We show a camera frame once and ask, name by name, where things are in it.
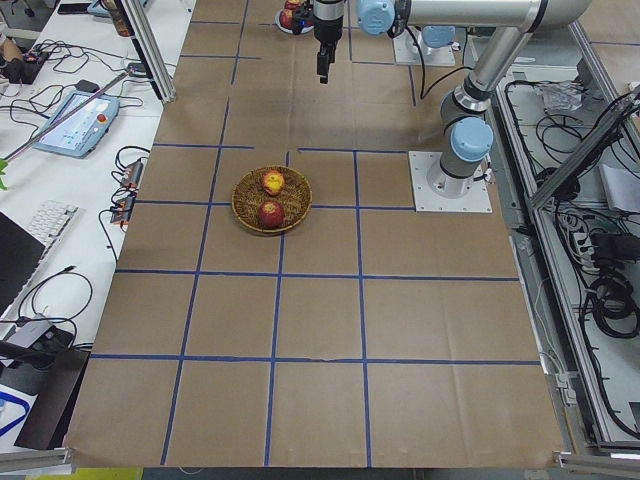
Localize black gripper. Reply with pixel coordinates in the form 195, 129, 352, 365
312, 0, 344, 84

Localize yellow red apple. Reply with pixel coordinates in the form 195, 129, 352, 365
261, 169, 285, 196

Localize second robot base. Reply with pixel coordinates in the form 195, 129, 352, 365
393, 26, 456, 67

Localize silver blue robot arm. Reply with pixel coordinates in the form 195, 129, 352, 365
356, 0, 590, 199

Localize red apple on plate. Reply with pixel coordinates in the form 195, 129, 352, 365
278, 9, 293, 30

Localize round woven wicker basket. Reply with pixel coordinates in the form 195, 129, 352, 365
231, 165, 312, 235

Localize dark red apple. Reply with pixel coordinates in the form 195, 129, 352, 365
258, 200, 285, 230

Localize orange black adapter box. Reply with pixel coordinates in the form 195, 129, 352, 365
120, 160, 144, 188

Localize crumpled plastic bag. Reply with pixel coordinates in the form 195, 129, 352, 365
534, 81, 584, 111

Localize blue teach pendant tablet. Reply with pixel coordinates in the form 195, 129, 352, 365
34, 95, 120, 158

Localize black smartphone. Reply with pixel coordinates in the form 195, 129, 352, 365
57, 2, 91, 15

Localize white keyboard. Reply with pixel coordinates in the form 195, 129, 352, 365
26, 200, 79, 250

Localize black laptop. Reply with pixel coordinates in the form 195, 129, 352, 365
0, 213, 45, 313

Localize grey usb hub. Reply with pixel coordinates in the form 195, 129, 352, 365
6, 321, 53, 348

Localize aluminium frame post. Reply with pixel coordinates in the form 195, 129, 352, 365
121, 0, 176, 104

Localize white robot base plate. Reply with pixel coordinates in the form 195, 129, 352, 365
408, 151, 493, 214

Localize black power strip cables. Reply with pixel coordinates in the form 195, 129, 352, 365
554, 209, 640, 341

